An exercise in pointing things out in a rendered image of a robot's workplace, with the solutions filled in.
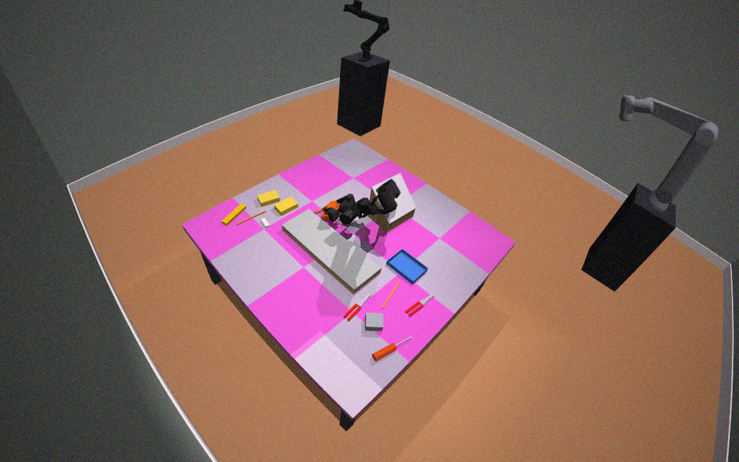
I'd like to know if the blue shallow tray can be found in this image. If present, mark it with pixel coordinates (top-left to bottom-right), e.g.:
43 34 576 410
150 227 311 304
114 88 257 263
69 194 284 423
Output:
386 249 428 285

